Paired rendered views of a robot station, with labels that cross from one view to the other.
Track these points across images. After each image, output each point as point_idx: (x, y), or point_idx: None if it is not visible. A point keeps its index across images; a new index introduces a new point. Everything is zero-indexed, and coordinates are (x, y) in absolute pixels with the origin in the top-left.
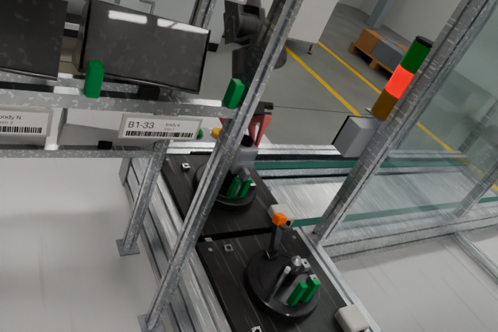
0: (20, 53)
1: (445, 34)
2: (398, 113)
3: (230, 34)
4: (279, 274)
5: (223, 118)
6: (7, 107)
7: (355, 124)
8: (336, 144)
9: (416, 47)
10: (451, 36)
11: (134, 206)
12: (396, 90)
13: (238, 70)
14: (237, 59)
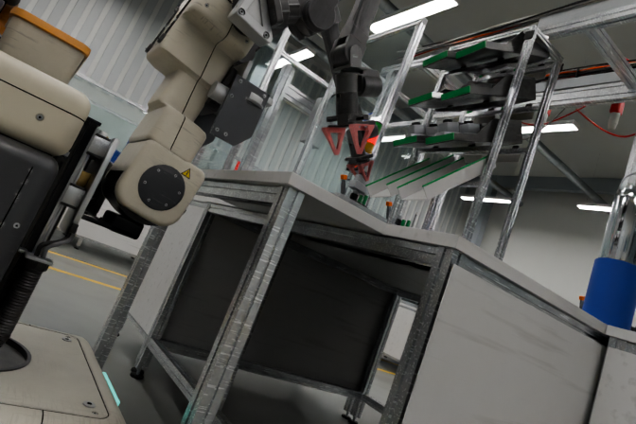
0: None
1: (385, 120)
2: (374, 151)
3: (359, 120)
4: (397, 224)
5: (363, 166)
6: (506, 154)
7: (372, 158)
8: (365, 169)
9: (379, 125)
10: (387, 121)
11: (394, 215)
12: (375, 142)
13: (362, 139)
14: (361, 133)
